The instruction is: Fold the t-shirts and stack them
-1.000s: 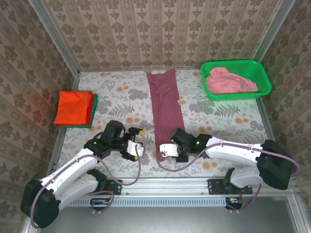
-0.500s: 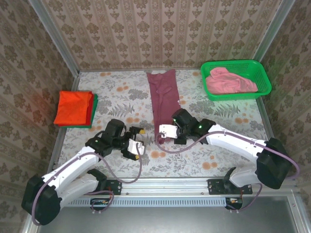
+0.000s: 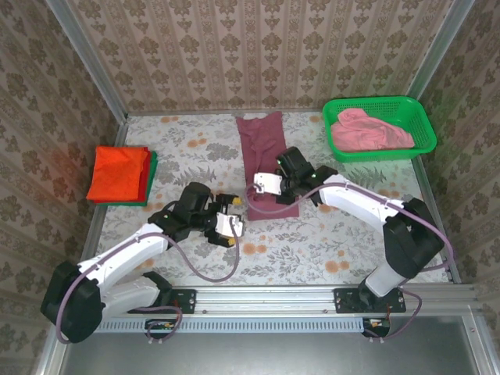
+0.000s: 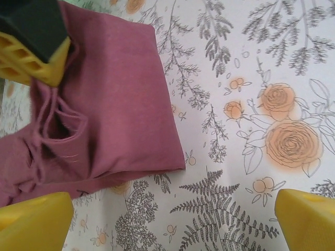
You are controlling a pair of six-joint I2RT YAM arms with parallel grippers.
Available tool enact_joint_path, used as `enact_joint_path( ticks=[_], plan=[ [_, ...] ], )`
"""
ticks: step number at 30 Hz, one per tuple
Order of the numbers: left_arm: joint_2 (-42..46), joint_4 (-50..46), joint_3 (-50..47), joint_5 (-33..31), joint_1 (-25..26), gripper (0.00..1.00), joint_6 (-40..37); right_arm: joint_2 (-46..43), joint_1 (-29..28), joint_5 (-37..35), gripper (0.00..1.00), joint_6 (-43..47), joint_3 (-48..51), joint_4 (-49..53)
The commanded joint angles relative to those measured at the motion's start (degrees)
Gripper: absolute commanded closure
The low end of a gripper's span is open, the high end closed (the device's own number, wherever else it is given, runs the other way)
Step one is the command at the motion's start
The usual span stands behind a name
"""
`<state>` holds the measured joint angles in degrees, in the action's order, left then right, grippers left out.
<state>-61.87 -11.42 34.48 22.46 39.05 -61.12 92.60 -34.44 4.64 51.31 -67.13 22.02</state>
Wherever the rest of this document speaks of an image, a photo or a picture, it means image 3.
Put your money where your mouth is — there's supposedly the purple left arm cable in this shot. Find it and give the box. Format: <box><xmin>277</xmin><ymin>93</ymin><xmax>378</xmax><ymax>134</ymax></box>
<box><xmin>55</xmin><ymin>216</ymin><xmax>241</xmax><ymax>345</ymax></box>

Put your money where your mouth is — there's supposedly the floral tablecloth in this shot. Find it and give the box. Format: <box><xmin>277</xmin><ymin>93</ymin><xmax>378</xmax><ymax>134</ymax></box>
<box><xmin>93</xmin><ymin>111</ymin><xmax>451</xmax><ymax>287</ymax></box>

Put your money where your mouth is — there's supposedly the red folded t-shirt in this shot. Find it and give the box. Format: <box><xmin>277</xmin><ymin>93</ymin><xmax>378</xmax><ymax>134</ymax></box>
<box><xmin>134</xmin><ymin>148</ymin><xmax>154</xmax><ymax>204</ymax></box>

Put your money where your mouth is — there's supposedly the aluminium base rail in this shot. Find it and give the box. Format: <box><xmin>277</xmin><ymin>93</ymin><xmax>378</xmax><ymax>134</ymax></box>
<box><xmin>116</xmin><ymin>284</ymin><xmax>477</xmax><ymax>318</ymax></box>

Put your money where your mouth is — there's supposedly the grey metal sheet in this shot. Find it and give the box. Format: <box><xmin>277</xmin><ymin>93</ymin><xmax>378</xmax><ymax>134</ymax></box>
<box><xmin>62</xmin><ymin>316</ymin><xmax>482</xmax><ymax>375</ymax></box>

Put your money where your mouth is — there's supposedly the slotted grey cable duct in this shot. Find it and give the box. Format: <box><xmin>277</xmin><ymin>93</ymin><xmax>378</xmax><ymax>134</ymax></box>
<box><xmin>95</xmin><ymin>316</ymin><xmax>366</xmax><ymax>334</ymax></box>

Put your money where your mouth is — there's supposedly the pink t-shirt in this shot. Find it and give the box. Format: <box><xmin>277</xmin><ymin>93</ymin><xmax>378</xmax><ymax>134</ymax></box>
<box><xmin>330</xmin><ymin>108</ymin><xmax>416</xmax><ymax>152</ymax></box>

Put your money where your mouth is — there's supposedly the green folded t-shirt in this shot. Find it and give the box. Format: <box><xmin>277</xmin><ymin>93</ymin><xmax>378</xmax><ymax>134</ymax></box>
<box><xmin>93</xmin><ymin>151</ymin><xmax>159</xmax><ymax>208</ymax></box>

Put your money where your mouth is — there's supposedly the orange folded t-shirt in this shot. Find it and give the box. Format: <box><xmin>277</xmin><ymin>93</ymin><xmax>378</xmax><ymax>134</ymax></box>
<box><xmin>86</xmin><ymin>146</ymin><xmax>151</xmax><ymax>203</ymax></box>

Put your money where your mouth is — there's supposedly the maroon t-shirt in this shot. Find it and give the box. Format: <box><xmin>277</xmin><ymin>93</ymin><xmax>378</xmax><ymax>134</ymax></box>
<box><xmin>235</xmin><ymin>111</ymin><xmax>301</xmax><ymax>222</ymax></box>

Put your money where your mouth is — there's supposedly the aluminium frame post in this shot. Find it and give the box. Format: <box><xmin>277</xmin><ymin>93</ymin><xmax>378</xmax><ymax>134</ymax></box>
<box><xmin>45</xmin><ymin>0</ymin><xmax>129</xmax><ymax>123</ymax></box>
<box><xmin>407</xmin><ymin>0</ymin><xmax>477</xmax><ymax>102</ymax></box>

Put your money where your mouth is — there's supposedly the green plastic basket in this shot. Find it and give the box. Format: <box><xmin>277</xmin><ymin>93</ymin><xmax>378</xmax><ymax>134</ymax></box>
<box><xmin>322</xmin><ymin>95</ymin><xmax>438</xmax><ymax>163</ymax></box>

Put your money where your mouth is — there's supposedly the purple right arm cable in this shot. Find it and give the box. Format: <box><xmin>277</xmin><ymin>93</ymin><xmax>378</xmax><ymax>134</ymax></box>
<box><xmin>245</xmin><ymin>183</ymin><xmax>457</xmax><ymax>343</ymax></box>

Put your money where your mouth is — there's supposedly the short purple base cable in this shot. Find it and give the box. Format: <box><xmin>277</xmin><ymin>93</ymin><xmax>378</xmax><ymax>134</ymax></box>
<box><xmin>138</xmin><ymin>306</ymin><xmax>185</xmax><ymax>345</ymax></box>

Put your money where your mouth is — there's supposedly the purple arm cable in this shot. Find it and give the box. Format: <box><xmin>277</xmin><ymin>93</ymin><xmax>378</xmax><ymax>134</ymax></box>
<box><xmin>55</xmin><ymin>216</ymin><xmax>241</xmax><ymax>345</ymax></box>
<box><xmin>245</xmin><ymin>183</ymin><xmax>457</xmax><ymax>343</ymax></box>

